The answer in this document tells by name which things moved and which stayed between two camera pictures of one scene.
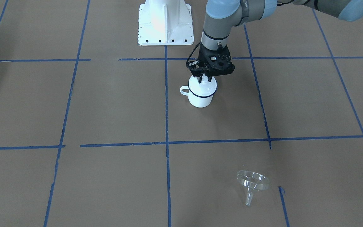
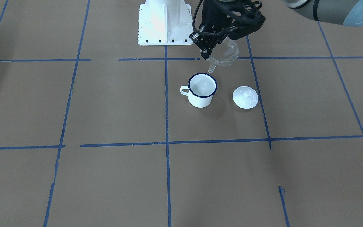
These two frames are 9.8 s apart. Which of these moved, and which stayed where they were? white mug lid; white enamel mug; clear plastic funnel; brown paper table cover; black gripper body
Moved: white mug lid; clear plastic funnel; black gripper body
Stayed: brown paper table cover; white enamel mug
